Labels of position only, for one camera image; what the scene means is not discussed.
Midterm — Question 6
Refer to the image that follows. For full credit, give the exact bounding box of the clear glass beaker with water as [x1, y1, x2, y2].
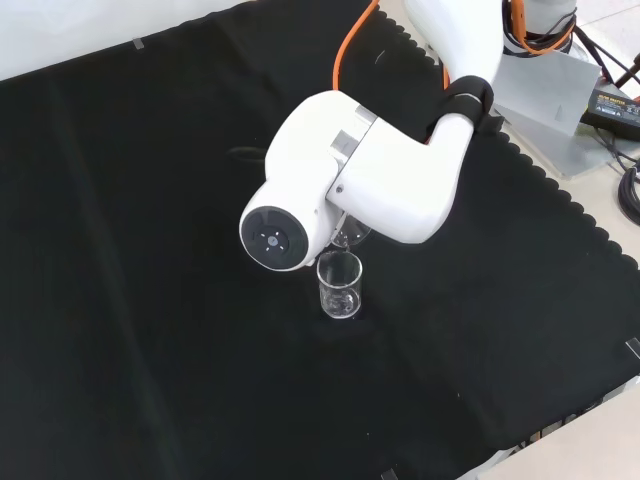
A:
[329, 209, 374, 251]

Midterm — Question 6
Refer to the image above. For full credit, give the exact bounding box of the black bench cloth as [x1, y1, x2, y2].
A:
[0, 0, 640, 480]

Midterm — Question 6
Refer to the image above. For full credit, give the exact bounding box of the black power adapter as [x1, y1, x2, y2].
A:
[579, 82, 640, 141]

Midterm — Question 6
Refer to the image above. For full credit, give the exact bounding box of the black tripod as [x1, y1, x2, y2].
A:
[572, 22, 640, 91]

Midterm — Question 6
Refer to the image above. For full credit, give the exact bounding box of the orange cable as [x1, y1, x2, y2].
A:
[333, 0, 569, 93]

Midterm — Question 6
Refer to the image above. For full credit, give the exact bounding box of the grey metal base plate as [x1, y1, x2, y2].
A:
[492, 47, 640, 177]

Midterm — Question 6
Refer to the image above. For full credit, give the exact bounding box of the black coiled cable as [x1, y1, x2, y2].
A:
[617, 159, 640, 226]

